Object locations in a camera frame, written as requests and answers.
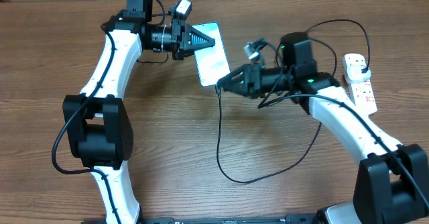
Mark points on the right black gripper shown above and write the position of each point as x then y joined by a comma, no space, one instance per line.
249,84

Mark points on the white power strip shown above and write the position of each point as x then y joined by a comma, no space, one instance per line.
361,93

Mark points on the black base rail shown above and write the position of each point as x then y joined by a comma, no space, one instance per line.
288,219

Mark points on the white charger plug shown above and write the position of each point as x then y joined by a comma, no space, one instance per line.
356,73

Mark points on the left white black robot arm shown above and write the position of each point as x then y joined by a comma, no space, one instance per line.
96,122

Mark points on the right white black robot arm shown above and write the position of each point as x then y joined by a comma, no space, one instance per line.
392,180

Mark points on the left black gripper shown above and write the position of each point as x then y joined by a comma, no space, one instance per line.
187,32

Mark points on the blue Galaxy smartphone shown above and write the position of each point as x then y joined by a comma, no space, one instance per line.
211,62

